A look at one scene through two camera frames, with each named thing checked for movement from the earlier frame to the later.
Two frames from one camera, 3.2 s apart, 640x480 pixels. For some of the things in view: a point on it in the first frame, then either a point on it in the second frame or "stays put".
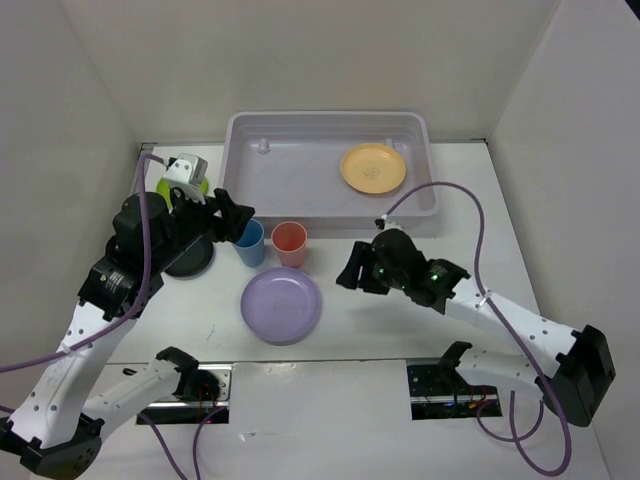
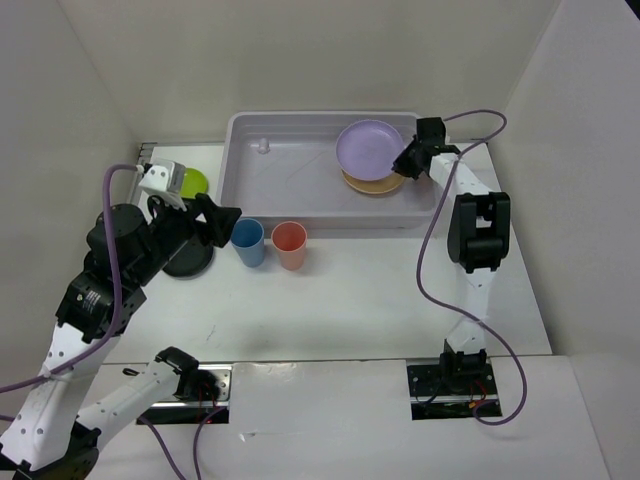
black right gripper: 362,254 to 401,165
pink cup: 289,239 stays put
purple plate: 280,305 to 367,149
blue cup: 251,244 stays put
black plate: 194,261 stays put
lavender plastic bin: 336,172 stays put
